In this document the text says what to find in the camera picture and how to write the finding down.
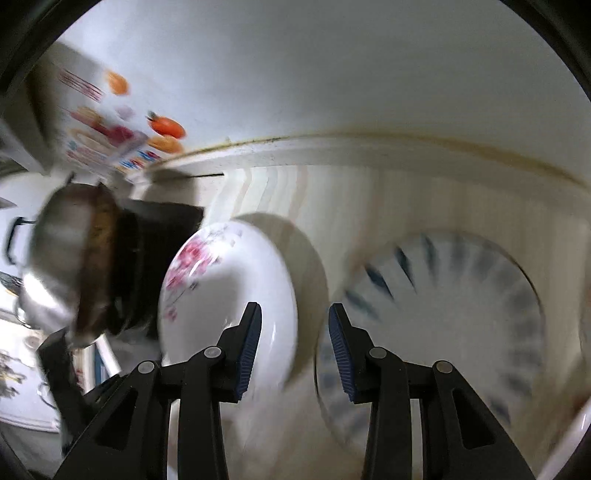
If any white plate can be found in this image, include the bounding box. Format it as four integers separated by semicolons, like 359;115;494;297
335;231;546;450
158;220;297;479

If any stainless steel pot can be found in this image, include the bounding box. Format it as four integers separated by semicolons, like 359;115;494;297
5;183;121;348

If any colourful fruit wall sticker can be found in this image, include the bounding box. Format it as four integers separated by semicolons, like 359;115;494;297
55;67;186;173

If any black gas stove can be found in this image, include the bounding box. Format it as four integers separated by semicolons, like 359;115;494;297
106;199;204;336

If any striped beige table mat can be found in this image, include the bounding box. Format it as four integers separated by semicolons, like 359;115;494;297
132;166;590;479

